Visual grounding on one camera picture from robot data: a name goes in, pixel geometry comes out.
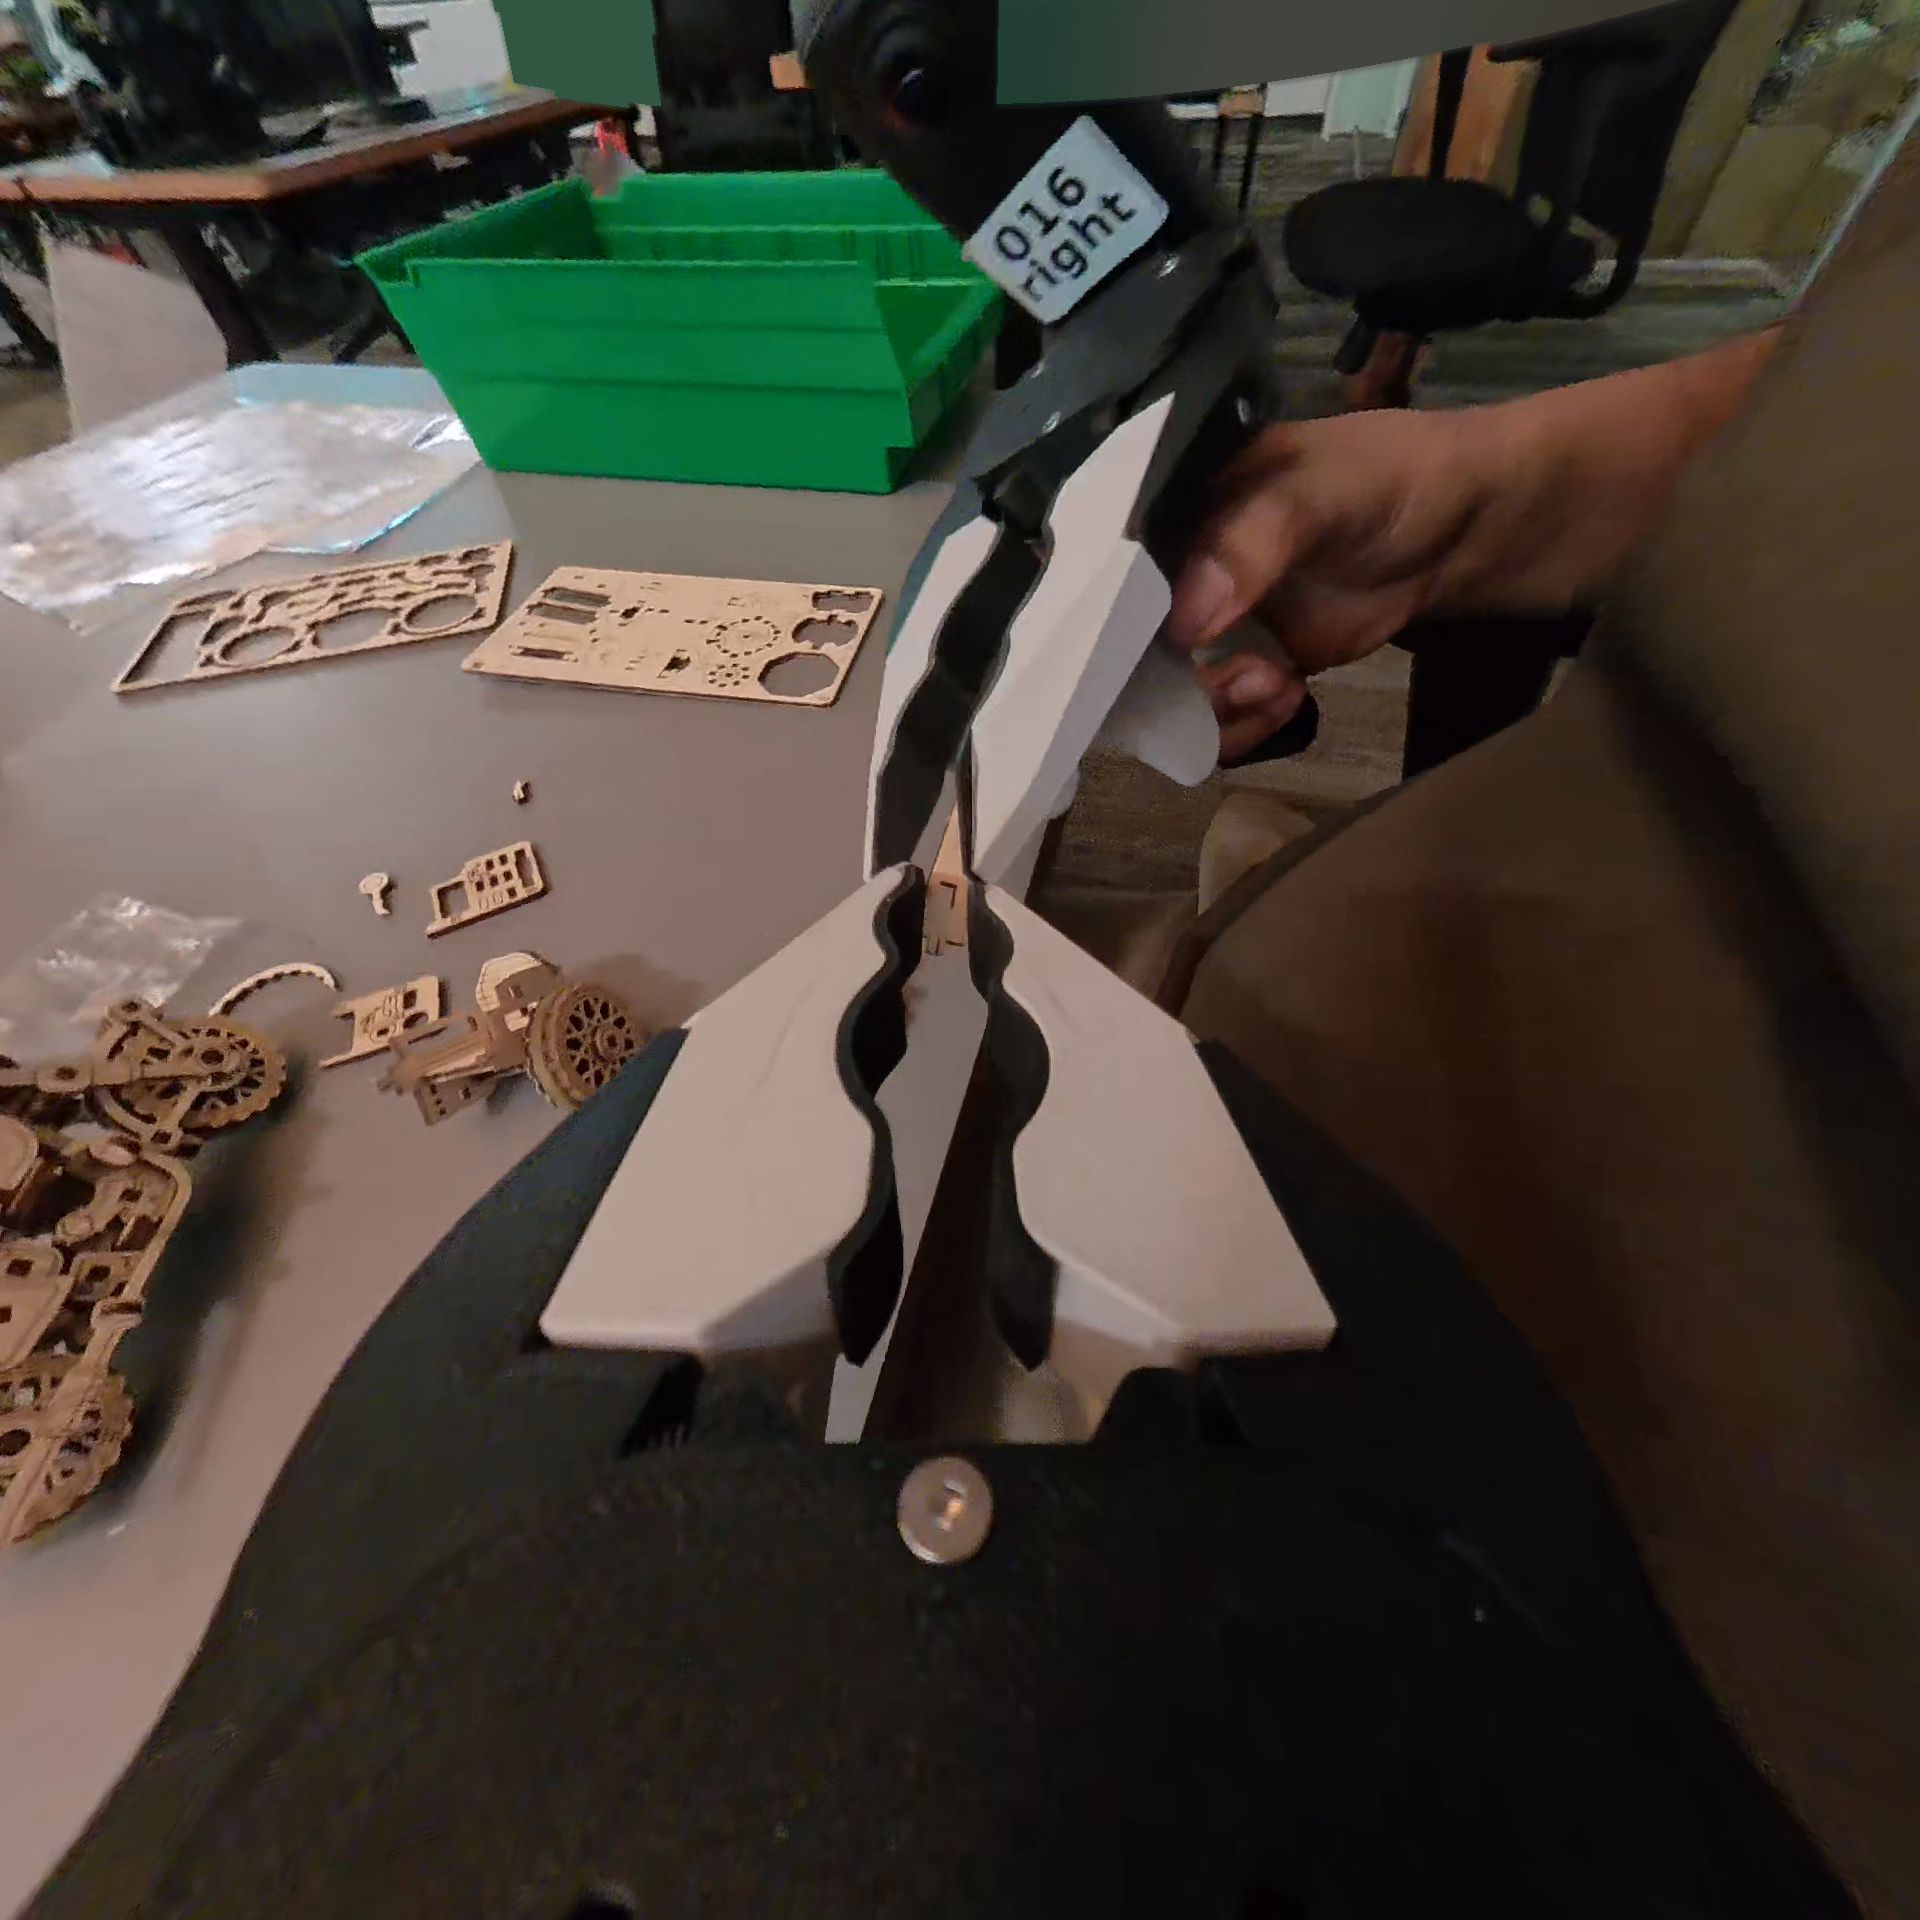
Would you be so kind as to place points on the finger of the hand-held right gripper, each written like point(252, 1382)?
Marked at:
point(1084, 631)
point(936, 708)

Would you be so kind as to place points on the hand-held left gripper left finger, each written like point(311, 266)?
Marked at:
point(722, 1170)

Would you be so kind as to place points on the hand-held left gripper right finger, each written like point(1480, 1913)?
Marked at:
point(1173, 1200)

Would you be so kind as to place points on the wooden gear hub assembly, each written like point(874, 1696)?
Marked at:
point(951, 898)

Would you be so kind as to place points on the person's right forearm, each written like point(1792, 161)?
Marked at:
point(1619, 454)

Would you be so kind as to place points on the grey desk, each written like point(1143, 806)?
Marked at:
point(677, 812)

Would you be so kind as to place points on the person's right hand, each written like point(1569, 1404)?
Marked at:
point(1347, 540)

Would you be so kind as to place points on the wooden vehicle model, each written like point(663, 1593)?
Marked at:
point(515, 1049)

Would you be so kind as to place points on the wooden sheet with gear parts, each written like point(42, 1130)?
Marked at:
point(641, 635)

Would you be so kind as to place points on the wooden engraved panel piece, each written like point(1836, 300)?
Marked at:
point(381, 1027)

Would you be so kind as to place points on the wooden panel with square windows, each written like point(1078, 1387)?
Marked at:
point(459, 898)

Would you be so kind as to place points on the green plastic bin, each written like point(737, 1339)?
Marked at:
point(677, 361)

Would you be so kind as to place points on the wooden key-shaped piece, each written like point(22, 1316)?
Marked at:
point(375, 889)

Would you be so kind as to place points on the wooden sheet with round cutouts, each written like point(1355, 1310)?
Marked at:
point(497, 594)

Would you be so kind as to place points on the wooden arc piece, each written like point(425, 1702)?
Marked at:
point(272, 979)

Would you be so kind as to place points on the small clear plastic bag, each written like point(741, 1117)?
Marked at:
point(107, 951)

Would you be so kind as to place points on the large wooden mechanical model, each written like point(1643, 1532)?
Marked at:
point(72, 1276)

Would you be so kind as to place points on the long dark table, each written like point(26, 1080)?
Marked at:
point(302, 161)

